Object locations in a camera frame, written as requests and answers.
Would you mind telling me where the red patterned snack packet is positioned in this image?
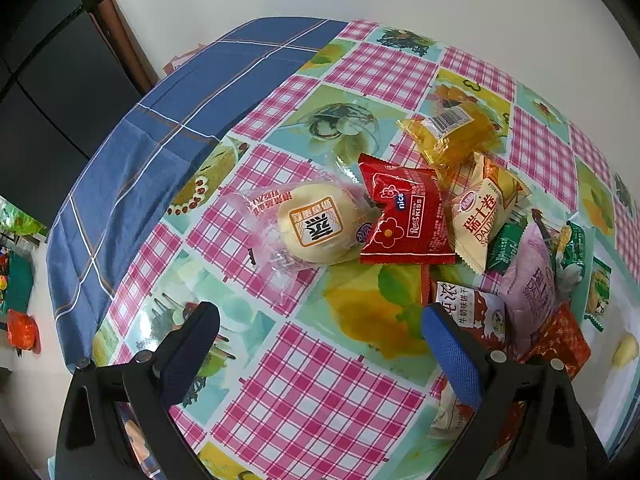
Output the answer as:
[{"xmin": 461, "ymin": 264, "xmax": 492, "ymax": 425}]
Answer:
[{"xmin": 517, "ymin": 302, "xmax": 592, "ymax": 381}]

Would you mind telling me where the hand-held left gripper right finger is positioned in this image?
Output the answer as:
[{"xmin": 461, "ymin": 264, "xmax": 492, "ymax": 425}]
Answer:
[{"xmin": 420, "ymin": 302, "xmax": 611, "ymax": 480}]

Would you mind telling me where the red flower print snack packet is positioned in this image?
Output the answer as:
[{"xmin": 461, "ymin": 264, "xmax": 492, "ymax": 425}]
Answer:
[{"xmin": 356, "ymin": 152, "xmax": 457, "ymax": 266}]

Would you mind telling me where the small pale yellow snack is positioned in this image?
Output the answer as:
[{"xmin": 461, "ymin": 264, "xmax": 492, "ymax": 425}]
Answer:
[{"xmin": 612, "ymin": 332, "xmax": 640, "ymax": 368}]

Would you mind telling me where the crumpled green white snack packet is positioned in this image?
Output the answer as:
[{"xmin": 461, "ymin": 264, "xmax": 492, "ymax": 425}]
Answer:
[{"xmin": 552, "ymin": 220, "xmax": 588, "ymax": 286}]

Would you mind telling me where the dark cabinet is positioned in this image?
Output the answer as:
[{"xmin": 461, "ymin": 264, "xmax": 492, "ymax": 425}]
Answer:
[{"xmin": 0, "ymin": 0, "xmax": 161, "ymax": 228}]

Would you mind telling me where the clear yellow snack packet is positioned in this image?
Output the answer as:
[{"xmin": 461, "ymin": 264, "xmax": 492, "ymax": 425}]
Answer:
[{"xmin": 397, "ymin": 102, "xmax": 506, "ymax": 181}]

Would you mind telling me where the cream swiss roll packet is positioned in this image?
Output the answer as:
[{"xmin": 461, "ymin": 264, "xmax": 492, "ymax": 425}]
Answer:
[{"xmin": 446, "ymin": 152, "xmax": 532, "ymax": 275}]

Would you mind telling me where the green edged cookie packet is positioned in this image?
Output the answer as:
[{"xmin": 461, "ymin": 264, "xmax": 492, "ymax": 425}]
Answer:
[{"xmin": 582, "ymin": 255, "xmax": 613, "ymax": 333}]

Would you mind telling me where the blue checked cloth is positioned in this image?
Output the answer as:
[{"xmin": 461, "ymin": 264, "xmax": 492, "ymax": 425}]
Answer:
[{"xmin": 46, "ymin": 17, "xmax": 346, "ymax": 366}]

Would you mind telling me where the dark green snack packet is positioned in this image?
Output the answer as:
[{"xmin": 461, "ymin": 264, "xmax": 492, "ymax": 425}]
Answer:
[{"xmin": 485, "ymin": 220, "xmax": 531, "ymax": 277}]

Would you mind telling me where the purple swiss roll packet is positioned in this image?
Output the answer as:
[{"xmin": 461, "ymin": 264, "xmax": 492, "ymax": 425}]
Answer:
[{"xmin": 497, "ymin": 222, "xmax": 558, "ymax": 356}]

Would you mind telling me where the brown cardboard box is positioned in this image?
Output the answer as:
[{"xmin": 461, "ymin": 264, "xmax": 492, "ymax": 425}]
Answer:
[{"xmin": 162, "ymin": 45, "xmax": 206, "ymax": 78}]

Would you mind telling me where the green shiny bag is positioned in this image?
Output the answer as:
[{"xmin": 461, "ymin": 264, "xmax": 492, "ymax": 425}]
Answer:
[{"xmin": 0, "ymin": 195, "xmax": 48, "ymax": 248}]

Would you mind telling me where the red white biscuit packet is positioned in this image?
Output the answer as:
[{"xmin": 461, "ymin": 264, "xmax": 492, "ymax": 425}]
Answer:
[{"xmin": 429, "ymin": 280, "xmax": 511, "ymax": 351}]

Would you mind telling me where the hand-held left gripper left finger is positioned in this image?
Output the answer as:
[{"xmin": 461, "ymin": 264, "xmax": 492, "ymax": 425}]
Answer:
[{"xmin": 52, "ymin": 301, "xmax": 221, "ymax": 480}]

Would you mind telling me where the orange bag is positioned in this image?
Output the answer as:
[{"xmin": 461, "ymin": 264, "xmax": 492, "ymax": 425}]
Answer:
[{"xmin": 6, "ymin": 309, "xmax": 41, "ymax": 353}]

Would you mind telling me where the round bun in clear wrapper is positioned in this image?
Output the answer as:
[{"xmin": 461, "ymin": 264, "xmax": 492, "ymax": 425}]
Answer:
[{"xmin": 225, "ymin": 180, "xmax": 381, "ymax": 306}]

